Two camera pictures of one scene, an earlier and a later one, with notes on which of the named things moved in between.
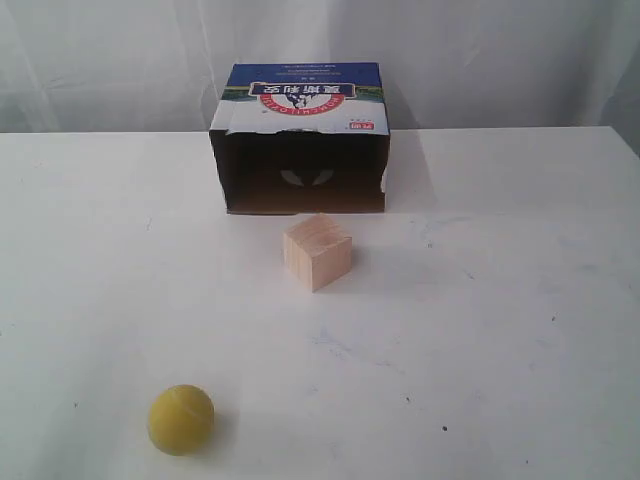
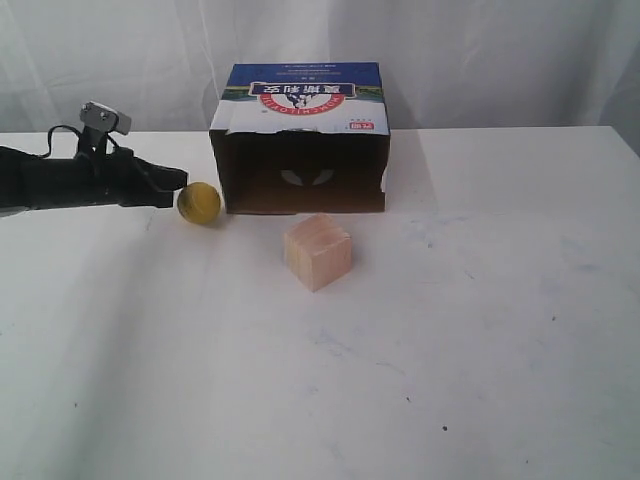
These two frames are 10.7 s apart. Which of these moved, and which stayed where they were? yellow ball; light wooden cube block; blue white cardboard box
Moved: yellow ball
Stayed: light wooden cube block; blue white cardboard box
